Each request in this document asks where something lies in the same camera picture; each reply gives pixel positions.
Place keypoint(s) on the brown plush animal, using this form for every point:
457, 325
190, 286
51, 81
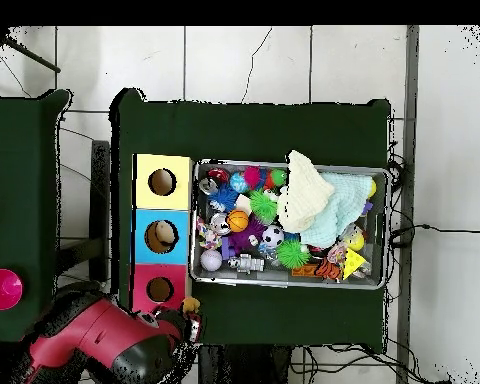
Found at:
190, 305

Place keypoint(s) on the cream waffle cloth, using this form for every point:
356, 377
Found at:
304, 196

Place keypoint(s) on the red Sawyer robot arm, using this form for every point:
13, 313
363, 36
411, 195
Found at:
104, 340

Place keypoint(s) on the silver mesh bin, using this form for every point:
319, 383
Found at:
220, 279

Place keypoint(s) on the wooden box with three holes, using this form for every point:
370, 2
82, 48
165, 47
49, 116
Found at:
176, 248

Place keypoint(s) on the white baseball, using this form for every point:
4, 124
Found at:
211, 260

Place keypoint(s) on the silver robot toy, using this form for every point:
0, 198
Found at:
246, 264

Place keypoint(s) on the orange basketball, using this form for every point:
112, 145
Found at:
238, 220

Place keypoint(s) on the small soccer ball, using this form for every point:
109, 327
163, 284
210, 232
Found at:
272, 236

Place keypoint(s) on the blue spiky ball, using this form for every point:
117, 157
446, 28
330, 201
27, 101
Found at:
224, 196

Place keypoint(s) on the green spiky monster with eyes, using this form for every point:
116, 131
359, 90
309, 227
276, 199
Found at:
263, 204

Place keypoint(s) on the black upright panel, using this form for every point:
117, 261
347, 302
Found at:
100, 200

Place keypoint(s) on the multicolour spiky caterpillar toy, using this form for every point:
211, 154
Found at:
251, 176

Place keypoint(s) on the yellow cheese wedge toy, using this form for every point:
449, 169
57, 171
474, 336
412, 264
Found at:
352, 260

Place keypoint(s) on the light blue waffle cloth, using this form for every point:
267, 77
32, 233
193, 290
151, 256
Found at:
340, 208

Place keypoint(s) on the pink bowl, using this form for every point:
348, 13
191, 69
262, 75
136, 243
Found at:
2, 290

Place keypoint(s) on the dark green side tablecloth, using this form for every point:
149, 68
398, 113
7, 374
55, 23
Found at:
20, 160

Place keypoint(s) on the black tripod leg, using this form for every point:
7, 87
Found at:
32, 58

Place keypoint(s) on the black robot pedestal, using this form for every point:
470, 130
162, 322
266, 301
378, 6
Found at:
244, 368

